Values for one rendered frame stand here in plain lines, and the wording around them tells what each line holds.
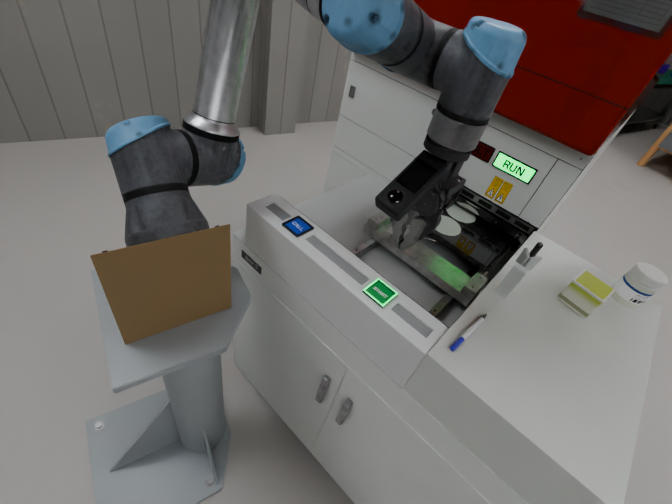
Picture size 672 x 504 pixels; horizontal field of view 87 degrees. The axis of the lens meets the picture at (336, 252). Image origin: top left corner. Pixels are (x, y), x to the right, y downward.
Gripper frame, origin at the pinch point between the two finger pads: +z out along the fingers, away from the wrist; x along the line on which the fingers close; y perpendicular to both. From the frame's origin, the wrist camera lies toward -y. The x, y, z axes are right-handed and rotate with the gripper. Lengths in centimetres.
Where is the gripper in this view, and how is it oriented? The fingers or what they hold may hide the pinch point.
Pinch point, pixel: (399, 245)
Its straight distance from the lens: 65.8
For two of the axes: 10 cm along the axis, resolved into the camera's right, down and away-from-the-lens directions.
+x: -7.1, -5.7, 4.0
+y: 6.7, -4.1, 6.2
